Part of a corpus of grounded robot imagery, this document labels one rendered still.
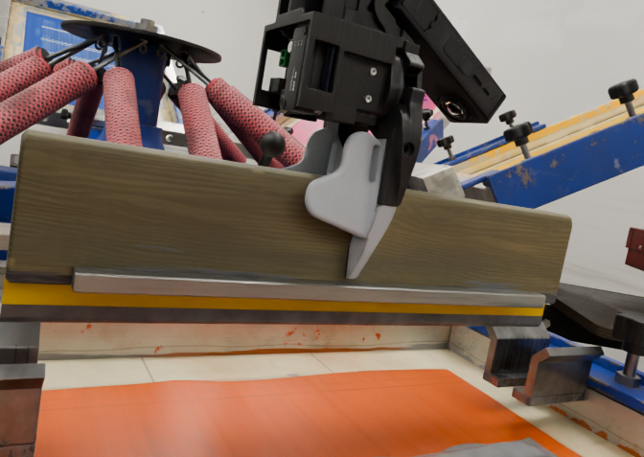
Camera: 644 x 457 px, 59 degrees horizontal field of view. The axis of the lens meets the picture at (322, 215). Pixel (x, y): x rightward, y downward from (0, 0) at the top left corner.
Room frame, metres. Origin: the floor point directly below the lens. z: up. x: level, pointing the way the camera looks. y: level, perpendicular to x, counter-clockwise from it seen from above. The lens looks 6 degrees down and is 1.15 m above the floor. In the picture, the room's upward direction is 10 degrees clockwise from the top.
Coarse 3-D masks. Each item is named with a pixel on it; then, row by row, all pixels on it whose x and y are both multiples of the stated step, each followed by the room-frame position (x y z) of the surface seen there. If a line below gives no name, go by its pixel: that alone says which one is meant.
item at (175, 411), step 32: (128, 384) 0.41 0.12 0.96; (160, 384) 0.42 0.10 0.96; (192, 384) 0.43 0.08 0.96; (224, 384) 0.44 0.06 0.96; (256, 384) 0.45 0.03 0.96; (64, 416) 0.35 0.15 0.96; (96, 416) 0.36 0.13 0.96; (128, 416) 0.37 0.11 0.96; (160, 416) 0.38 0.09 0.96; (192, 416) 0.38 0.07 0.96; (224, 416) 0.39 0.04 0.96; (256, 416) 0.40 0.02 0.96; (288, 416) 0.41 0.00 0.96; (64, 448) 0.32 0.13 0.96; (96, 448) 0.32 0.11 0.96; (128, 448) 0.33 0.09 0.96; (160, 448) 0.34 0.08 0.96; (192, 448) 0.34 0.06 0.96; (224, 448) 0.35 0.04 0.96; (256, 448) 0.35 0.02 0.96; (288, 448) 0.36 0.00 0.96; (320, 448) 0.37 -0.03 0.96
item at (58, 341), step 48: (48, 336) 0.43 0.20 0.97; (96, 336) 0.45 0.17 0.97; (144, 336) 0.47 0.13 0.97; (192, 336) 0.49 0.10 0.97; (240, 336) 0.51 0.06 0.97; (288, 336) 0.54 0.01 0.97; (336, 336) 0.56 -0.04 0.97; (384, 336) 0.59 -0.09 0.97; (432, 336) 0.63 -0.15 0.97; (480, 336) 0.60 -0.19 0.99; (624, 432) 0.45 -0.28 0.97
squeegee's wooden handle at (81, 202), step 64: (64, 192) 0.28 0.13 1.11; (128, 192) 0.29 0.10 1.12; (192, 192) 0.31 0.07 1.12; (256, 192) 0.33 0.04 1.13; (64, 256) 0.28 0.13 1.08; (128, 256) 0.30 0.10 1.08; (192, 256) 0.31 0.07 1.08; (256, 256) 0.33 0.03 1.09; (320, 256) 0.35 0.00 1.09; (384, 256) 0.38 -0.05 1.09; (448, 256) 0.41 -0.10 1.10; (512, 256) 0.44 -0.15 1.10
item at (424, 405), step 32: (288, 384) 0.46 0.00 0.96; (320, 384) 0.48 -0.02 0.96; (352, 384) 0.49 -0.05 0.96; (384, 384) 0.50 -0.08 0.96; (416, 384) 0.51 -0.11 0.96; (448, 384) 0.53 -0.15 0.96; (320, 416) 0.42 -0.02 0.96; (352, 416) 0.43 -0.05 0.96; (384, 416) 0.44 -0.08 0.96; (416, 416) 0.45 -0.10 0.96; (448, 416) 0.46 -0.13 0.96; (480, 416) 0.47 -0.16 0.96; (512, 416) 0.48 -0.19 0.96; (352, 448) 0.38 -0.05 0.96; (384, 448) 0.38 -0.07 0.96; (416, 448) 0.39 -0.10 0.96
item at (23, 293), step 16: (16, 288) 0.28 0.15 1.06; (32, 288) 0.28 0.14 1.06; (48, 288) 0.29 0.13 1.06; (64, 288) 0.29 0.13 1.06; (16, 304) 0.28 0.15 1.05; (32, 304) 0.28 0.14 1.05; (48, 304) 0.29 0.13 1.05; (64, 304) 0.29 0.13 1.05; (80, 304) 0.30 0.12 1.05; (96, 304) 0.30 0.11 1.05; (112, 304) 0.30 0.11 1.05; (128, 304) 0.31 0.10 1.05; (144, 304) 0.31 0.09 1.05; (160, 304) 0.32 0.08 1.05; (176, 304) 0.32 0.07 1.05; (192, 304) 0.33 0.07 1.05; (208, 304) 0.33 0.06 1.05; (224, 304) 0.34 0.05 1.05; (240, 304) 0.34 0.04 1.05; (256, 304) 0.35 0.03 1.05; (272, 304) 0.35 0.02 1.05; (288, 304) 0.36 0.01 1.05; (304, 304) 0.36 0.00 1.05; (320, 304) 0.37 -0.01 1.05; (336, 304) 0.37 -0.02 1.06; (352, 304) 0.38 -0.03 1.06; (368, 304) 0.39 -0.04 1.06; (384, 304) 0.39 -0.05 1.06; (400, 304) 0.40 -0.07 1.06; (416, 304) 0.41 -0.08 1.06; (544, 304) 0.48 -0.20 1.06
